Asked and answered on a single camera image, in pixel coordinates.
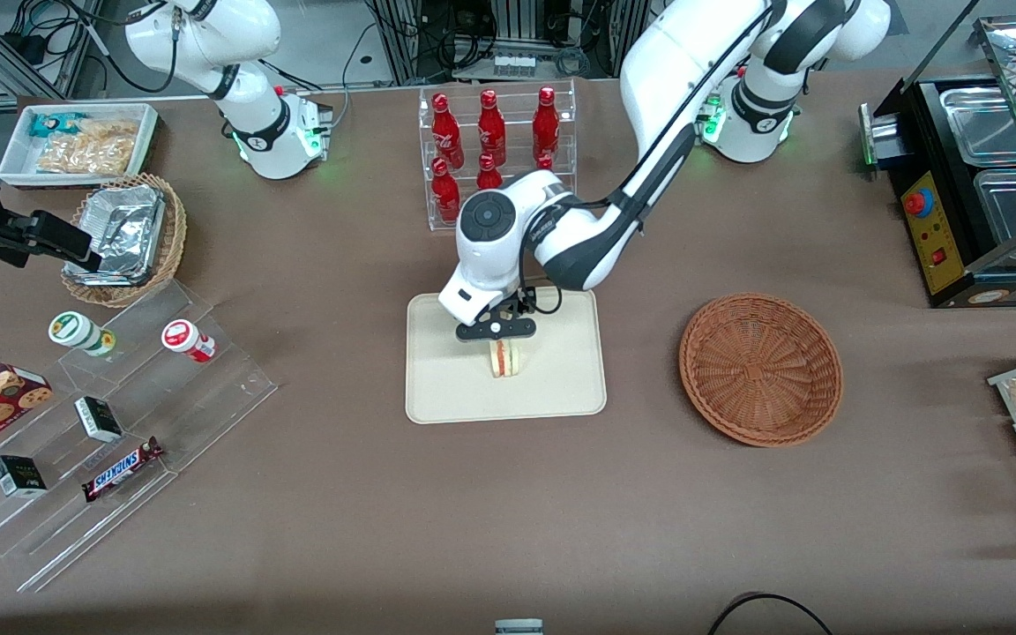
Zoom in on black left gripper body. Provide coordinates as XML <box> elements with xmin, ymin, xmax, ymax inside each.
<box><xmin>457</xmin><ymin>300</ymin><xmax>537</xmax><ymax>343</ymax></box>

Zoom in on triangular sandwich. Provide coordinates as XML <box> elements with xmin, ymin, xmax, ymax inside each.
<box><xmin>489</xmin><ymin>339</ymin><xmax>524</xmax><ymax>379</ymax></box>

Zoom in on beige plastic tray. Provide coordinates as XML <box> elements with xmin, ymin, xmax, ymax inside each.
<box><xmin>406</xmin><ymin>285</ymin><xmax>608</xmax><ymax>425</ymax></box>

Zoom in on light wicker basket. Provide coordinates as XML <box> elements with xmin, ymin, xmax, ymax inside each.
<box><xmin>61</xmin><ymin>173</ymin><xmax>188</xmax><ymax>309</ymax></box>

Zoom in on brown wicker basket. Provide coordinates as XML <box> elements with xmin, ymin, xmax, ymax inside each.
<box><xmin>678</xmin><ymin>292</ymin><xmax>844</xmax><ymax>448</ymax></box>

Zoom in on stacked aluminium foil containers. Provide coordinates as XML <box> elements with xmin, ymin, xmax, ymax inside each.
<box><xmin>63</xmin><ymin>183</ymin><xmax>167</xmax><ymax>288</ymax></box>

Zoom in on white rectangular bin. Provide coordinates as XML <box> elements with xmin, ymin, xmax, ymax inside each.
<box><xmin>0</xmin><ymin>103</ymin><xmax>161</xmax><ymax>189</ymax></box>

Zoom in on clear bag of crisps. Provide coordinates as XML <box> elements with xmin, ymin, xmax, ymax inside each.
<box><xmin>35</xmin><ymin>119</ymin><xmax>140</xmax><ymax>176</ymax></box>

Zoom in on green lid cup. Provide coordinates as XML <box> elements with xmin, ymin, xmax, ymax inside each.
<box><xmin>49</xmin><ymin>311</ymin><xmax>117</xmax><ymax>358</ymax></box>

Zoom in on teal snack packet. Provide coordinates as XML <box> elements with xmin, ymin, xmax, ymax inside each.
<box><xmin>29</xmin><ymin>112</ymin><xmax>87</xmax><ymax>138</ymax></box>

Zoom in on red lid cup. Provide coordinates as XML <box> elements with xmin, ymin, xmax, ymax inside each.
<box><xmin>161</xmin><ymin>319</ymin><xmax>217</xmax><ymax>364</ymax></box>

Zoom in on small black carton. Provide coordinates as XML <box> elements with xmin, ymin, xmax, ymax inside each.
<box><xmin>0</xmin><ymin>455</ymin><xmax>49</xmax><ymax>499</ymax></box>
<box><xmin>74</xmin><ymin>396</ymin><xmax>124</xmax><ymax>444</ymax></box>

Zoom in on clear acrylic bottle rack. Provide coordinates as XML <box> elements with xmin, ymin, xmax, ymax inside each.
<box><xmin>418</xmin><ymin>79</ymin><xmax>578</xmax><ymax>232</ymax></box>

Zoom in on clear acrylic stepped display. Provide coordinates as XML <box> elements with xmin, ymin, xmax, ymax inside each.
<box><xmin>0</xmin><ymin>279</ymin><xmax>280</xmax><ymax>594</ymax></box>

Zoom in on Snickers chocolate bar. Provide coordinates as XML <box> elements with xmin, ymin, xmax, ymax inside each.
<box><xmin>81</xmin><ymin>437</ymin><xmax>165</xmax><ymax>504</ymax></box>

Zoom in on black food warmer appliance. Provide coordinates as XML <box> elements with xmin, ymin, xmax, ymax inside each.
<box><xmin>858</xmin><ymin>11</ymin><xmax>1016</xmax><ymax>310</ymax></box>

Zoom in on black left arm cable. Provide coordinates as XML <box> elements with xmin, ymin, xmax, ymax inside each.
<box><xmin>517</xmin><ymin>4</ymin><xmax>778</xmax><ymax>317</ymax></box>

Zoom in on aluminium frame profile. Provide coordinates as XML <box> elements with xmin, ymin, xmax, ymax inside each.
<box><xmin>611</xmin><ymin>0</ymin><xmax>654</xmax><ymax>80</ymax></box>
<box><xmin>370</xmin><ymin>0</ymin><xmax>425</xmax><ymax>86</ymax></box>

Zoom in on thin black cable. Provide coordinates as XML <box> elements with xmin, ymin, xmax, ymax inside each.
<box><xmin>706</xmin><ymin>593</ymin><xmax>835</xmax><ymax>635</ymax></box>

